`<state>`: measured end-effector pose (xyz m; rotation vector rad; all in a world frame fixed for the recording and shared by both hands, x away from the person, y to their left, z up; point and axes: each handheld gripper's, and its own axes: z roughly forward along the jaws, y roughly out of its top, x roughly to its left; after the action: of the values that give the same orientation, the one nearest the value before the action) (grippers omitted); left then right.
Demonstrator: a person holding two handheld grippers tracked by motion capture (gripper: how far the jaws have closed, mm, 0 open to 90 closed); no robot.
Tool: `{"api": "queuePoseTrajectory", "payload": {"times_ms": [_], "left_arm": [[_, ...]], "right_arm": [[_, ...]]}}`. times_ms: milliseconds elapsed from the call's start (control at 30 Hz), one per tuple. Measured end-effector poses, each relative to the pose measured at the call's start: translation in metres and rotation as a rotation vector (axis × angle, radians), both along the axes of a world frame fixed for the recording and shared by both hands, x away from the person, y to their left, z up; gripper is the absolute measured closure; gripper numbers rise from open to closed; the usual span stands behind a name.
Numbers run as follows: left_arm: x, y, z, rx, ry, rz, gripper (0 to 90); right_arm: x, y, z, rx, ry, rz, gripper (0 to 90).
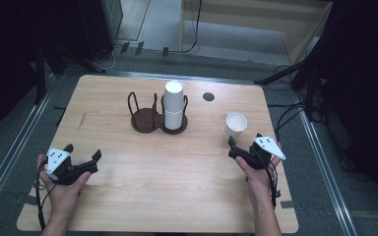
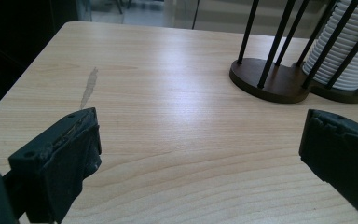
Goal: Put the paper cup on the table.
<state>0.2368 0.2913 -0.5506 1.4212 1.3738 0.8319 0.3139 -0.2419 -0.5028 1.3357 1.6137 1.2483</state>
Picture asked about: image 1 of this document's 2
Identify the dark curtain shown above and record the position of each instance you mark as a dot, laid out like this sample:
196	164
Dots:
367	98
3	65

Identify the light wooden furniture frame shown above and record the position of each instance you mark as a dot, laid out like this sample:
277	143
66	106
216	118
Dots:
302	39

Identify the black round table grommet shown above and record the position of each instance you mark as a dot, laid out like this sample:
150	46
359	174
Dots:
208	96

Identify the black floor tape strip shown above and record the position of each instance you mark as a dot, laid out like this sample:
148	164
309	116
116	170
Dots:
60	116

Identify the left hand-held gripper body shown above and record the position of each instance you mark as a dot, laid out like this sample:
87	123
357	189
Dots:
56	160

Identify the person's right hand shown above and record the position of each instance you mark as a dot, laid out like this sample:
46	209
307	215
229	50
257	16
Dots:
259	183

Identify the person's left hand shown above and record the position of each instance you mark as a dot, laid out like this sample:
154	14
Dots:
62	196

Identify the black cabinet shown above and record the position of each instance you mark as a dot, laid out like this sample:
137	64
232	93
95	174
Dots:
101	26

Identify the tall black stand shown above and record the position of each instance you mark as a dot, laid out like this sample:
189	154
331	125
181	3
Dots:
310	82

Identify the dark brown cup holder rack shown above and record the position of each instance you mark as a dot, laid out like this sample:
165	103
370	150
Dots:
146	122

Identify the metal floor rail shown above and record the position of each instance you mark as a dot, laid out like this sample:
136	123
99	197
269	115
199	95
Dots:
13	154
328	177
144	75

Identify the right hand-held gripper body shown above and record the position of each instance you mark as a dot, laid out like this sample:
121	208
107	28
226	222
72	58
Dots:
269	146

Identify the white paper cup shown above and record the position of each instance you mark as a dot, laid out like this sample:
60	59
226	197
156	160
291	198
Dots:
236	124
173	120
173	96

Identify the black tripod stand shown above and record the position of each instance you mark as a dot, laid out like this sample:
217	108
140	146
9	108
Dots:
41	75

